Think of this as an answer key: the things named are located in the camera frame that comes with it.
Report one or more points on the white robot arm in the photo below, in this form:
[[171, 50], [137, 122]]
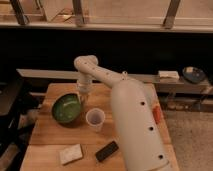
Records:
[[131, 104]]

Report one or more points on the black rectangular remote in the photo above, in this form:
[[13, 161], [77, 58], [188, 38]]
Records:
[[106, 151]]

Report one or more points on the white box on shelf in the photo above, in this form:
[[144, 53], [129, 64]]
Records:
[[169, 74]]

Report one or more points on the white paper cup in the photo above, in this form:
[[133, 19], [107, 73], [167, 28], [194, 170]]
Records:
[[95, 118]]

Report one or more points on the green ceramic bowl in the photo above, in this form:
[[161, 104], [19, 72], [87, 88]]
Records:
[[66, 108]]

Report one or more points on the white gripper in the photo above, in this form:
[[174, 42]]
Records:
[[84, 88]]

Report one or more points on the grey low shelf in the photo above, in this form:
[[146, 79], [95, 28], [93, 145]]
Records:
[[161, 85]]

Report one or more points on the dark chair at left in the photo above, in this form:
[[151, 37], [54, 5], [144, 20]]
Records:
[[15, 100]]

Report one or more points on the beige sponge block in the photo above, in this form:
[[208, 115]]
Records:
[[70, 154]]

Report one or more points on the red elongated object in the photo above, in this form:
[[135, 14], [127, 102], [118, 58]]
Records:
[[157, 114]]

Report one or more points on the dark plate on shelf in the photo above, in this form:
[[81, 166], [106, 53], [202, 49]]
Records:
[[193, 74]]

